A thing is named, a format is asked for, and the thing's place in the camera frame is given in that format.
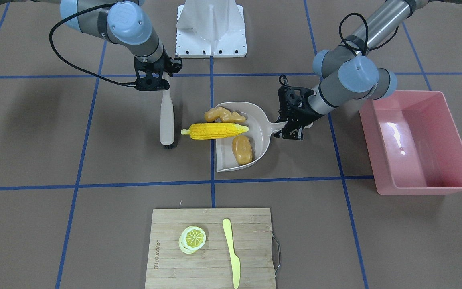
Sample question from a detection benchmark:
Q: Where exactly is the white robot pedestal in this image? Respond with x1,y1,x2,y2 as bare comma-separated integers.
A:
175,0,247,58

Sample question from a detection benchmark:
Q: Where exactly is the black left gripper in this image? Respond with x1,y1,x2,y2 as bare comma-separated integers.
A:
274,75,316,140

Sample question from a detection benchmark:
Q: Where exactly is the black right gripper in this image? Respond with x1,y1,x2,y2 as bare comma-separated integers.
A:
134,53,183,91

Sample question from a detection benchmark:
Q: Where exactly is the wooden cutting board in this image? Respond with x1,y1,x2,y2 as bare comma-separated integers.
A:
144,208,276,289

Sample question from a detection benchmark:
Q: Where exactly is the toy potato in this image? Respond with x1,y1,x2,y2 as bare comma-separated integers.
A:
232,135,253,166

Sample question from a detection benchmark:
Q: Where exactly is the yellow plastic knife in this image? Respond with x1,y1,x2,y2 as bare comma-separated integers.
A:
222,218,241,289

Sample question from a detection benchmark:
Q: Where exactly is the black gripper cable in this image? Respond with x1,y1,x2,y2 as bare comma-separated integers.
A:
49,4,139,88

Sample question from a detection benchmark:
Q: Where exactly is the pink plastic bin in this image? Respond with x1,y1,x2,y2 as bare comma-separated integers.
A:
359,90,462,195

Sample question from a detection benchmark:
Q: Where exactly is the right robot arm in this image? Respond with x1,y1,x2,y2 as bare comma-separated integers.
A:
49,0,182,91

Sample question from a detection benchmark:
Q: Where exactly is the toy ginger root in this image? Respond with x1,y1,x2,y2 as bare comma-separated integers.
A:
204,107,246,123

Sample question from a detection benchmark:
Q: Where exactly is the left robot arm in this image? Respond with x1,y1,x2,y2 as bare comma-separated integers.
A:
274,0,428,140

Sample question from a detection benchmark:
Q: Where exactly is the beige hand brush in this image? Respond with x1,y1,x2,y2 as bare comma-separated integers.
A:
160,88,174,149

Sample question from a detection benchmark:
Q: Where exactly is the yellow lemon slice toy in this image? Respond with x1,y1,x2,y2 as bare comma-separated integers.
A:
178,226,207,254

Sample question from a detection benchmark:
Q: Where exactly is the yellow toy corn cob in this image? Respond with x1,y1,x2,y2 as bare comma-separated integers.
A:
181,122,249,140

